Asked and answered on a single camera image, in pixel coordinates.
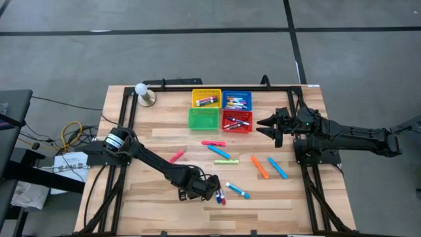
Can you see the blue-capped thin marker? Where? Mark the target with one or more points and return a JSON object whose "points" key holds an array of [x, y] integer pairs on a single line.
{"points": [[241, 105]]}

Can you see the red plastic basket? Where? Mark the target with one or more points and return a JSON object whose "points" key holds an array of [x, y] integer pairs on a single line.
{"points": [[245, 129]]}

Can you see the yellow-capped thin marker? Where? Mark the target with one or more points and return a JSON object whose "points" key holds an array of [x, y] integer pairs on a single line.
{"points": [[232, 104]]}

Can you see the white paper sheet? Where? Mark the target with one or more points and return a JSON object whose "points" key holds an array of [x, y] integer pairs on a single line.
{"points": [[70, 168]]}

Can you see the white crumpled cloth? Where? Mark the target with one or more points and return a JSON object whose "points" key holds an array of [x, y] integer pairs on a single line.
{"points": [[29, 195]]}

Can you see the green-capped thin marker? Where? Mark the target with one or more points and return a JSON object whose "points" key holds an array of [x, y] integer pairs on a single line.
{"points": [[237, 126]]}

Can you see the pink highlighter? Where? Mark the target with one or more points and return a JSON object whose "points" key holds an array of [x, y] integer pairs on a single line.
{"points": [[177, 156], [213, 143]]}

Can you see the light blue highlighter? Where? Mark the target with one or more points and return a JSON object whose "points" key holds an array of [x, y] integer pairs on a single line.
{"points": [[278, 168], [218, 152]]}

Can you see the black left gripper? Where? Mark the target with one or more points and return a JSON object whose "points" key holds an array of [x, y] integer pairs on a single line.
{"points": [[204, 187]]}

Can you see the dark green Expo marker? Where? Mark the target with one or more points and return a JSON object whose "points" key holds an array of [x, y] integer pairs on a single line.
{"points": [[207, 101]]}

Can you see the yellow plastic basket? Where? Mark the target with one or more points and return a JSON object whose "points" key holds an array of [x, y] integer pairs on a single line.
{"points": [[207, 93]]}

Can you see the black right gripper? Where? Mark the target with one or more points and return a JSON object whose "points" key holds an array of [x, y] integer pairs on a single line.
{"points": [[287, 125]]}

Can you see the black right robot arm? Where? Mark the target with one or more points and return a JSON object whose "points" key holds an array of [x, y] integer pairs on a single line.
{"points": [[355, 138]]}

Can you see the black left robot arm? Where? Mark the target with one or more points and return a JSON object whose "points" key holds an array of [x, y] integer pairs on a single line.
{"points": [[151, 161]]}

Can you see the green plastic basket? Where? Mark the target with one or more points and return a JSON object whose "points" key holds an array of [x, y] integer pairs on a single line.
{"points": [[204, 120]]}

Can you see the white bulb brass lamp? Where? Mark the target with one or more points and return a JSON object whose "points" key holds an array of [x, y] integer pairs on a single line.
{"points": [[146, 98]]}

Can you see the black power strip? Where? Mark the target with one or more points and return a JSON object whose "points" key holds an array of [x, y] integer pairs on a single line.
{"points": [[184, 81]]}

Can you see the blue plastic basket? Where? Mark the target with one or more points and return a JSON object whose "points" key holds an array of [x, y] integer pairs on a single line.
{"points": [[248, 94]]}

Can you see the yellow-green highlighter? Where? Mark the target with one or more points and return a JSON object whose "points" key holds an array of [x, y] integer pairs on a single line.
{"points": [[227, 162]]}

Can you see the black side desk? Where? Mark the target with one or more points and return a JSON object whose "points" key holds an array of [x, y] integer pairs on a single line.
{"points": [[13, 108]]}

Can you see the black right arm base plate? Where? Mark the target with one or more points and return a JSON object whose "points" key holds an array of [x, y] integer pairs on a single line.
{"points": [[329, 161]]}

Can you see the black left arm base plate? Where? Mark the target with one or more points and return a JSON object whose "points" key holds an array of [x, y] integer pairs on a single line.
{"points": [[98, 160]]}

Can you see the orange highlighter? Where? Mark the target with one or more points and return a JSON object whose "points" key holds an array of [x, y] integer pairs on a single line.
{"points": [[260, 167]]}

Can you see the black frame clamp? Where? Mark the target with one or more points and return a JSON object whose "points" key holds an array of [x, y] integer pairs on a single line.
{"points": [[163, 84], [254, 233], [163, 233], [265, 80]]}

